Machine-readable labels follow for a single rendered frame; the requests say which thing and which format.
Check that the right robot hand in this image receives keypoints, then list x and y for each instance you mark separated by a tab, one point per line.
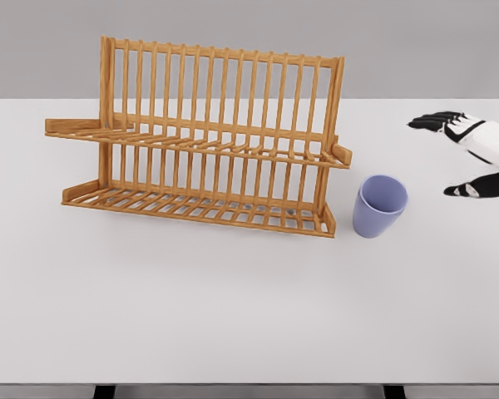
491	141

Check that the purple plastic cup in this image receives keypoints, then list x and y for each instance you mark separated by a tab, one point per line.
378	212

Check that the wooden two-tier dish rack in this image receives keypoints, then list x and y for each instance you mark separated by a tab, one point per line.
216	141

